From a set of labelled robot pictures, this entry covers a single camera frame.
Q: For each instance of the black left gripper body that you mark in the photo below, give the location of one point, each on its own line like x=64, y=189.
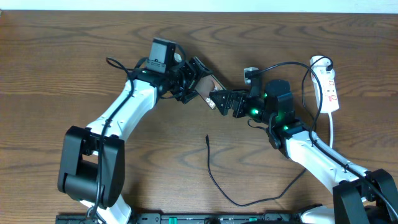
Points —
x=181, y=81

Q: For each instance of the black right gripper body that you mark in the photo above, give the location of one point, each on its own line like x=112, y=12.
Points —
x=242, y=109

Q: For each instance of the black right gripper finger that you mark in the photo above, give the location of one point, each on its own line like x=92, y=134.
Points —
x=221, y=93
x=223, y=104

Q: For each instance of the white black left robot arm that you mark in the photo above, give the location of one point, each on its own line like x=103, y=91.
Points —
x=92, y=166

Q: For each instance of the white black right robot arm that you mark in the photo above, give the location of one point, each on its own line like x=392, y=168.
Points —
x=359, y=195

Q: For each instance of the white power strip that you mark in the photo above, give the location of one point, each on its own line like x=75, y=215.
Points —
x=326, y=97

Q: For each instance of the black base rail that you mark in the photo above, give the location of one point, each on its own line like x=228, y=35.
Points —
x=155, y=218

